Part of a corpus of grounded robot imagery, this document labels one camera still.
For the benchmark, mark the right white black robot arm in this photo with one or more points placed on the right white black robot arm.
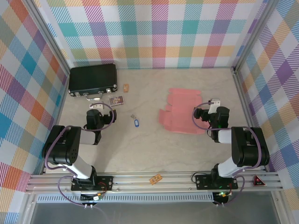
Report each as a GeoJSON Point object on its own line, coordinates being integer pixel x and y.
{"type": "Point", "coordinates": [250, 147]}

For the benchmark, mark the red warning triangle sticker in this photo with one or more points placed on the red warning triangle sticker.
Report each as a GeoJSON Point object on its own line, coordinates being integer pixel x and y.
{"type": "Point", "coordinates": [258, 182]}

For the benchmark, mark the orange tag with squares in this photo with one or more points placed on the orange tag with squares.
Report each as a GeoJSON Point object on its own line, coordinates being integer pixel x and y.
{"type": "Point", "coordinates": [155, 180]}

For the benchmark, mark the small picture card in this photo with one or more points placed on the small picture card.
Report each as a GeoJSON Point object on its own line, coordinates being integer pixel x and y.
{"type": "Point", "coordinates": [116, 101]}

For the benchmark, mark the aluminium side rail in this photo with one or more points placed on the aluminium side rail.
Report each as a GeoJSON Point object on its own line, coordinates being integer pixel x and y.
{"type": "Point", "coordinates": [61, 102]}
{"type": "Point", "coordinates": [241, 88]}

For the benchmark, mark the blue key tag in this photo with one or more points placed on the blue key tag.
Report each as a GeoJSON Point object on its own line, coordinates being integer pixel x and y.
{"type": "Point", "coordinates": [136, 123]}

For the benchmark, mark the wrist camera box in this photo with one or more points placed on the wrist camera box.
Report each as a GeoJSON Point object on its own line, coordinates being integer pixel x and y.
{"type": "Point", "coordinates": [213, 106]}
{"type": "Point", "coordinates": [97, 106]}

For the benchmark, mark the pink paper box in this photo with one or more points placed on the pink paper box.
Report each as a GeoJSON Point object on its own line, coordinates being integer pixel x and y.
{"type": "Point", "coordinates": [180, 109]}

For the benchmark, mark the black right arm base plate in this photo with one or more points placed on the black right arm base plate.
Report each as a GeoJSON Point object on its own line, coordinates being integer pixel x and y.
{"type": "Point", "coordinates": [203, 182]}

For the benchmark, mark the grey metal panel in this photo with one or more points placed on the grey metal panel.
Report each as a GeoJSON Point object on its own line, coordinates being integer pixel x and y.
{"type": "Point", "coordinates": [151, 213]}

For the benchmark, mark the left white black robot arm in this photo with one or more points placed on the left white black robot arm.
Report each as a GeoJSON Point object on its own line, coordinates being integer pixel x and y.
{"type": "Point", "coordinates": [60, 149]}

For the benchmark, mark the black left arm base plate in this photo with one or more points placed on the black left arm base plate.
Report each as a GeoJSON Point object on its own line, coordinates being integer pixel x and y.
{"type": "Point", "coordinates": [105, 183]}

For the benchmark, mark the aluminium front frame rail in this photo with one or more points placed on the aluminium front frame rail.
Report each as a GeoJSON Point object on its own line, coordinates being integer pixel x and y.
{"type": "Point", "coordinates": [135, 184]}

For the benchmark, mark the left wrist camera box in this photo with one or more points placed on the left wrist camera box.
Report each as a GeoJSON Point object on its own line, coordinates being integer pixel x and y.
{"type": "Point", "coordinates": [97, 106]}

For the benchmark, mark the small black electronics board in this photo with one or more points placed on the small black electronics board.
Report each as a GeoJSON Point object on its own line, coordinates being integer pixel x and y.
{"type": "Point", "coordinates": [222, 198]}
{"type": "Point", "coordinates": [91, 198]}

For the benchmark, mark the aluminium frame post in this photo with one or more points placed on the aluminium frame post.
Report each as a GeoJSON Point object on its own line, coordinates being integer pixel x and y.
{"type": "Point", "coordinates": [254, 35]}
{"type": "Point", "coordinates": [48, 35]}

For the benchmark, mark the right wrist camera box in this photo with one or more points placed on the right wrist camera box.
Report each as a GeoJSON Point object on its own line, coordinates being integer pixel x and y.
{"type": "Point", "coordinates": [213, 106]}

